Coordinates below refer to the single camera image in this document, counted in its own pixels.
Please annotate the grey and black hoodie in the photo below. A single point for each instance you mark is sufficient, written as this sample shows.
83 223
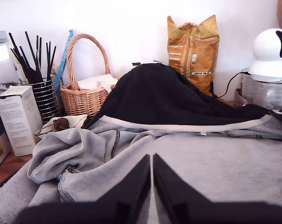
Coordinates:
201 163

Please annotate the black straw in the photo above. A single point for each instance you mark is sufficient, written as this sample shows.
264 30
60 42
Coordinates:
26 61
52 58
40 52
32 50
16 47
47 60
37 51

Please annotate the white paper napkin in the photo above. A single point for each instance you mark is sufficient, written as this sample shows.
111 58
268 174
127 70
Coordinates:
96 81

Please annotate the white printed carton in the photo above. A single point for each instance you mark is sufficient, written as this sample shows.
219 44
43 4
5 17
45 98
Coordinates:
17 121

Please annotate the white round security camera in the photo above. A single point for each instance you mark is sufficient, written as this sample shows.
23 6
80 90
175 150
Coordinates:
267 46

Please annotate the silver tin can red label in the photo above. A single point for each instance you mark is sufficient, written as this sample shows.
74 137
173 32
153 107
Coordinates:
260 91

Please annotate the yellow paper bag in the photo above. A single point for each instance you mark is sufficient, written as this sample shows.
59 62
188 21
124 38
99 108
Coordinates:
192 58

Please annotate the white plastic container grey lid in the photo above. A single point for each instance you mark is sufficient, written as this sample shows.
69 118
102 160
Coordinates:
1 60

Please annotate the woven wicker basket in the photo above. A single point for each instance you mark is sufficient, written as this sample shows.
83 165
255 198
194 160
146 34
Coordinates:
85 102

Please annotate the white ceramic dish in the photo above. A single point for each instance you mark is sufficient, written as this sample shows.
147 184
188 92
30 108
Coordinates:
76 120

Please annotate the metal tea infuser tongs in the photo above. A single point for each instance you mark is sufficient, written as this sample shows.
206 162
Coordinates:
61 123

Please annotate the blue and white stick packet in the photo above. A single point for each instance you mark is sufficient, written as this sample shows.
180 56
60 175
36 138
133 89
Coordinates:
65 51

